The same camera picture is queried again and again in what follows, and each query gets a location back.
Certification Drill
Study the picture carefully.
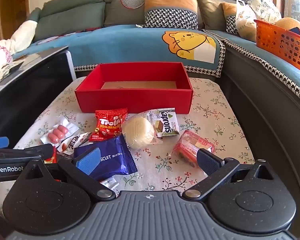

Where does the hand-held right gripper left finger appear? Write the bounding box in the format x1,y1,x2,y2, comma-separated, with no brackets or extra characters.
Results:
16,146,116,200

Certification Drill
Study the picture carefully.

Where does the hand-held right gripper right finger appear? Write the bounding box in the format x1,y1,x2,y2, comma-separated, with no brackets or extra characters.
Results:
182,148,278,200

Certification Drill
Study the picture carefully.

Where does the white brown print packet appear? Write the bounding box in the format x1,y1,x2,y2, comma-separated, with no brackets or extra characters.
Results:
56,132,93,157

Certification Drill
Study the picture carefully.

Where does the blue biscuit packet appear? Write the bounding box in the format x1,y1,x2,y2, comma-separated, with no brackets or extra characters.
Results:
73,133,138,180

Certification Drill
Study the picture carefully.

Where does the red beige snack packet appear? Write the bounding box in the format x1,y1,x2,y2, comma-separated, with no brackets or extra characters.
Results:
171,130,215,167

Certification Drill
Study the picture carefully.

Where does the clear sausage packet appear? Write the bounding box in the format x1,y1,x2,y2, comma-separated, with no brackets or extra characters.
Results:
40,116,80,145

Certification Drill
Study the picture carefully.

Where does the round cream cake packet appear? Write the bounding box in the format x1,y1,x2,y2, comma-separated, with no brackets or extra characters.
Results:
122,110,163,150

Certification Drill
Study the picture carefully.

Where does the green white wafer packet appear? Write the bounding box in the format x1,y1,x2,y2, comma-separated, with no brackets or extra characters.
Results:
150,107,180,138

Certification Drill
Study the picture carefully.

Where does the red cardboard box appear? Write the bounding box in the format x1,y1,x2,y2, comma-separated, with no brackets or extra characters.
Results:
74,62,193,115

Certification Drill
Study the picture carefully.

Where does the small red packet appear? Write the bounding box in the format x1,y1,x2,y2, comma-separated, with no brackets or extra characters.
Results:
44,147,59,164

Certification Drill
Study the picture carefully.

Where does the small white sachet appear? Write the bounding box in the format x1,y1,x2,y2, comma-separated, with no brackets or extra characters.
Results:
99,176,119,190

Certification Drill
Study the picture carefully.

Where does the red gummy candy packet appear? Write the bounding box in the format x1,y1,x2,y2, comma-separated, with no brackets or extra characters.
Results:
89,107,128,142

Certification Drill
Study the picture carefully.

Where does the floral tablecloth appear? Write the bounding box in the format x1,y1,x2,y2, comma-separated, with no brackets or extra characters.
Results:
0,76,255,215

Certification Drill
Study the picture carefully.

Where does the white red plastic bag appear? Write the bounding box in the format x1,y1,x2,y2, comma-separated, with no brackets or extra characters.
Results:
0,45,24,85

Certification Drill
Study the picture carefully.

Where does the white cloth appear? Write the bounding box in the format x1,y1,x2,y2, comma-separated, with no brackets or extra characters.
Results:
0,20,38,54

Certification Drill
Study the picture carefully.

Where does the teal cartoon cushion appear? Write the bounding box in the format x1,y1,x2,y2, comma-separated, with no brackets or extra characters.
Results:
12,25,227,79

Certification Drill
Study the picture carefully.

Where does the blue houndstooth edged blanket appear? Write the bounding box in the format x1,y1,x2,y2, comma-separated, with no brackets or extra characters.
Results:
202,29,300,105

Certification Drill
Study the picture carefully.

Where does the orange plastic basket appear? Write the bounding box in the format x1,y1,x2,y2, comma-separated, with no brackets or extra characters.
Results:
254,19,300,74

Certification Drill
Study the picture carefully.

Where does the wooden door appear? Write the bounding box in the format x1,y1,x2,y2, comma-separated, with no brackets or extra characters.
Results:
0,0,32,40

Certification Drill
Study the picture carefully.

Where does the orange houndstooth pillow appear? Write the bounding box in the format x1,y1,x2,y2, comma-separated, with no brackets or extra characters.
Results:
144,0,199,30
221,2,240,34

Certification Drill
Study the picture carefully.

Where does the grey green sofa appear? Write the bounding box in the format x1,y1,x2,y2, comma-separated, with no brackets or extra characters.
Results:
27,0,300,140

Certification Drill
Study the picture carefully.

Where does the yellow melon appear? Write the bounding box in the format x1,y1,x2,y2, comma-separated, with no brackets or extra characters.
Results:
275,17,300,34

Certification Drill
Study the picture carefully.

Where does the printed white bag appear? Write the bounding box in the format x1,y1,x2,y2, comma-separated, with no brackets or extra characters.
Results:
246,0,283,24

